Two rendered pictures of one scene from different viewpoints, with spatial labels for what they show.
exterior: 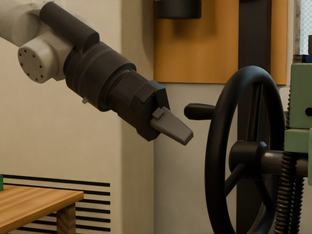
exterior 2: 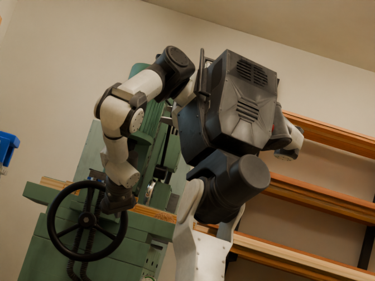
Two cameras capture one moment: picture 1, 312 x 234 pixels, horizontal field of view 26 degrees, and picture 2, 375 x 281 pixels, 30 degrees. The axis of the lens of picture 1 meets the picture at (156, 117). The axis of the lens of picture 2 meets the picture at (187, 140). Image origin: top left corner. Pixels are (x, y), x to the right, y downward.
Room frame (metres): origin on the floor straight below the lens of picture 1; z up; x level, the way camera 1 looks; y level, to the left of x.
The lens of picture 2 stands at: (1.79, 2.25, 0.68)
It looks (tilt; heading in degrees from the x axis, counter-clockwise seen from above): 11 degrees up; 246
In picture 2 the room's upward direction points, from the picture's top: 17 degrees clockwise
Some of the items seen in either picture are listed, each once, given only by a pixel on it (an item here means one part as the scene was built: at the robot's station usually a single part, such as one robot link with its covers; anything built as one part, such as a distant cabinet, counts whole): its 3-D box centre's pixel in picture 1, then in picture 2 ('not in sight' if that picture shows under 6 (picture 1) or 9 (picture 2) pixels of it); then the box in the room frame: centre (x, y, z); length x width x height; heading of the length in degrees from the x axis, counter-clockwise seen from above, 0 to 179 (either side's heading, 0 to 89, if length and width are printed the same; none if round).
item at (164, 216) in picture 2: not in sight; (165, 217); (0.69, -0.25, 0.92); 0.14 x 0.09 x 0.04; 61
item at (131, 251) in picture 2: not in sight; (102, 245); (0.80, -0.55, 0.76); 0.57 x 0.45 x 0.09; 61
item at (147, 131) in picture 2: not in sight; (142, 105); (0.86, -0.44, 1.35); 0.18 x 0.18 x 0.31
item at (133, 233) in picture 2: not in sight; (100, 225); (0.89, -0.39, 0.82); 0.40 x 0.21 x 0.04; 151
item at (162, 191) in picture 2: not in sight; (158, 197); (0.63, -0.53, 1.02); 0.09 x 0.07 x 0.12; 151
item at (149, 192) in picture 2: not in sight; (149, 193); (0.69, -0.49, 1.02); 0.12 x 0.03 x 0.12; 61
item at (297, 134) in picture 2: not in sight; (285, 137); (0.46, 0.07, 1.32); 0.22 x 0.12 x 0.13; 38
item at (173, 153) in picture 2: not in sight; (171, 153); (0.62, -0.55, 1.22); 0.09 x 0.08 x 0.15; 61
